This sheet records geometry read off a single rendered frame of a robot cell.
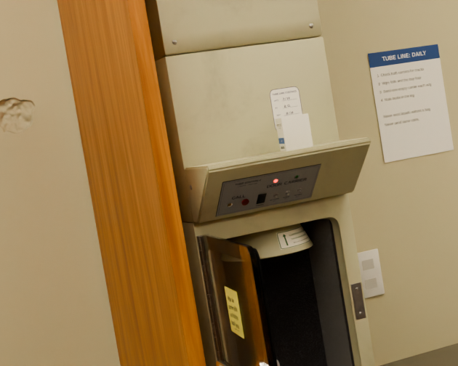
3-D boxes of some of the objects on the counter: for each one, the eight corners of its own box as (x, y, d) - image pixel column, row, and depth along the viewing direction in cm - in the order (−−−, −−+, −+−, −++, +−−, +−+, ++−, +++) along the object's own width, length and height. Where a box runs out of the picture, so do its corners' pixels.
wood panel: (132, 436, 199) (20, -209, 192) (145, 433, 200) (34, -209, 193) (213, 507, 154) (70, -335, 146) (229, 502, 155) (88, -334, 147)
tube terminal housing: (188, 443, 188) (125, 73, 184) (325, 402, 200) (269, 54, 196) (234, 478, 165) (163, 56, 161) (386, 430, 177) (324, 35, 173)
